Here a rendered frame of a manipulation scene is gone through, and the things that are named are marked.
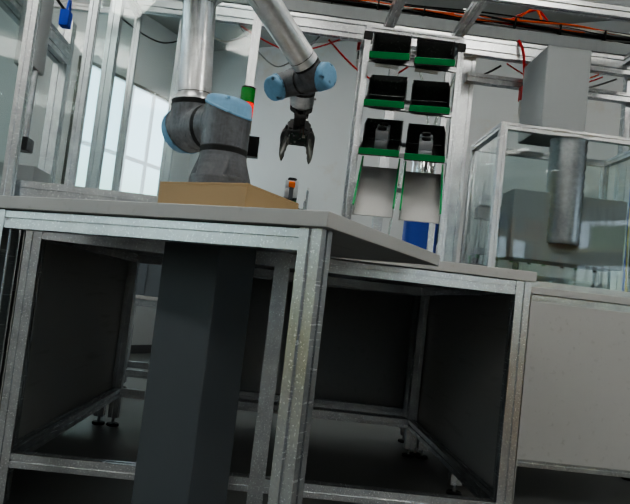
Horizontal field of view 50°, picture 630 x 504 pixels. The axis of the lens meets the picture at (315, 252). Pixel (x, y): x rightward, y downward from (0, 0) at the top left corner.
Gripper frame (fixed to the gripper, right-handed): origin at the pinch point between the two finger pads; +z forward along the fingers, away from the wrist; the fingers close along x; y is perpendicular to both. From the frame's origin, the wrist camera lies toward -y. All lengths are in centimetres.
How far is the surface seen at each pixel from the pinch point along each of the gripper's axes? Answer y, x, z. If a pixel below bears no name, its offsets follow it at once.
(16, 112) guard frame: 17, -83, -13
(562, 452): 27, 120, 102
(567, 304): -13, 117, 59
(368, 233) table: 89, 16, -35
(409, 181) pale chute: -2.8, 39.8, 5.0
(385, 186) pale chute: 3.2, 31.1, 4.6
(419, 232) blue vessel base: -47, 58, 56
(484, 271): 41, 59, 7
